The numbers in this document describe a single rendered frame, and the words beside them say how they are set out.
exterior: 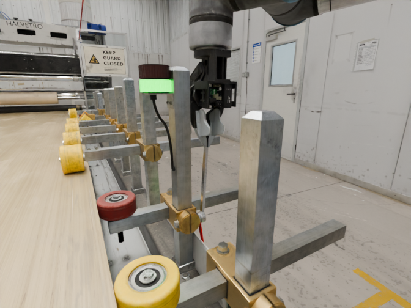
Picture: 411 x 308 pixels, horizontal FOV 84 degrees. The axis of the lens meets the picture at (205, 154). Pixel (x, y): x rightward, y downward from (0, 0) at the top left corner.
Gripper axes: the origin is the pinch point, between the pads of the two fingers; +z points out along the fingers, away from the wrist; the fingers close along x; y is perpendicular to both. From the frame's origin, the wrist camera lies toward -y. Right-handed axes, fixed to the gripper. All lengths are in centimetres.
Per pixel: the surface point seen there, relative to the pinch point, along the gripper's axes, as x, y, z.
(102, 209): -24.4, 1.0, 11.4
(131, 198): -18.4, 0.6, 10.5
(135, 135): -7.4, -43.1, 5.1
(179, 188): -8.8, 4.3, 8.8
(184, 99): -7.2, 4.3, -10.3
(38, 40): -53, -280, -63
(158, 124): 12, -75, 6
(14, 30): -71, -280, -71
